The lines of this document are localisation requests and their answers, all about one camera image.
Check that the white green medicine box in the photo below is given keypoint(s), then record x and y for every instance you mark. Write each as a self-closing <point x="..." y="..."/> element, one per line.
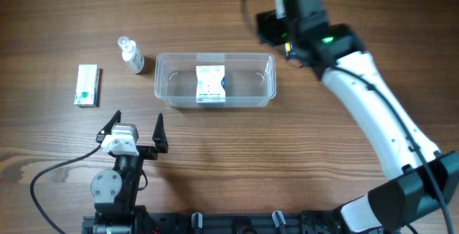
<point x="86" y="93"/>

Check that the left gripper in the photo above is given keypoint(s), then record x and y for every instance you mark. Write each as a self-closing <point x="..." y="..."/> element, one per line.
<point x="145" y="151"/>

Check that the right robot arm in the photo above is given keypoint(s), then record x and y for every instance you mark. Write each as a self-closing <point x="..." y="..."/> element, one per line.
<point x="420" y="179"/>

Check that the blue yellow VapoDrops box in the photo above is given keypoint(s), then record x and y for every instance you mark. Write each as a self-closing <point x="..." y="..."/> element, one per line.
<point x="289" y="52"/>

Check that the white Hansaplast box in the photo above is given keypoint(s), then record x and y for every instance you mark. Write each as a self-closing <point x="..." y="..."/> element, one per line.
<point x="210" y="84"/>

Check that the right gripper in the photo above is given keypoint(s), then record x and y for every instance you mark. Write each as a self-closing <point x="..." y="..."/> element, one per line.
<point x="267" y="28"/>

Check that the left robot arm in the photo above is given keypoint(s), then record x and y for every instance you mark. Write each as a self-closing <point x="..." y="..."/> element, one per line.
<point x="115" y="190"/>

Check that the clear plastic container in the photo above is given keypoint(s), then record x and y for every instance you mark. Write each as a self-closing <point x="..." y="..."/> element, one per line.
<point x="250" y="78"/>

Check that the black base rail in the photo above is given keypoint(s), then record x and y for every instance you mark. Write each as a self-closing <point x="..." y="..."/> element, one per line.
<point x="275" y="222"/>

